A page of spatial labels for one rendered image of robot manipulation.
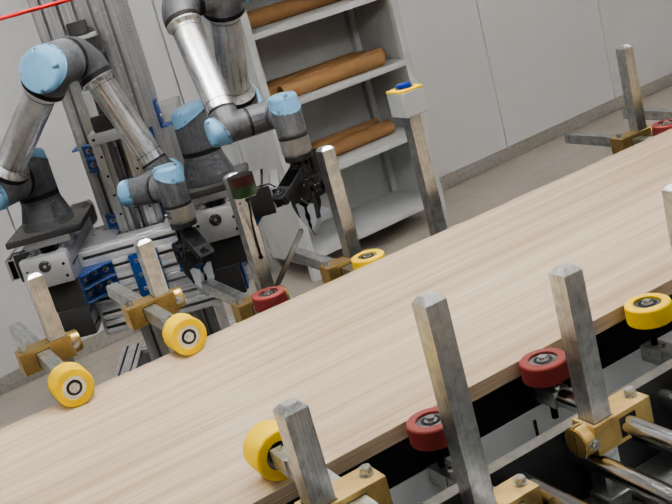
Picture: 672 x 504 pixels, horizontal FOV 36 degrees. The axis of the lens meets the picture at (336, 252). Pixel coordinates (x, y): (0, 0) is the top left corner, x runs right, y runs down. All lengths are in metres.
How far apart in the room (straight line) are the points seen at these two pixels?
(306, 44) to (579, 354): 4.20
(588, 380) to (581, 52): 5.44
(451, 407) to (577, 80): 5.57
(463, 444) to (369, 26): 4.33
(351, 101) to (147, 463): 4.14
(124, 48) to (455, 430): 2.00
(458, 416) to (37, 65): 1.66
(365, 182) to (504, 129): 1.09
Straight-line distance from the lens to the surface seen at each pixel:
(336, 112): 5.66
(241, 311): 2.42
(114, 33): 3.16
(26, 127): 2.84
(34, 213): 3.08
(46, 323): 2.29
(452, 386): 1.39
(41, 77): 2.73
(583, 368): 1.54
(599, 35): 7.02
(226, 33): 2.84
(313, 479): 1.32
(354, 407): 1.71
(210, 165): 2.98
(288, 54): 5.50
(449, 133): 6.15
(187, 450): 1.75
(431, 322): 1.35
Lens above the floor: 1.65
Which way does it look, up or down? 17 degrees down
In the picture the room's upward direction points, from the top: 15 degrees counter-clockwise
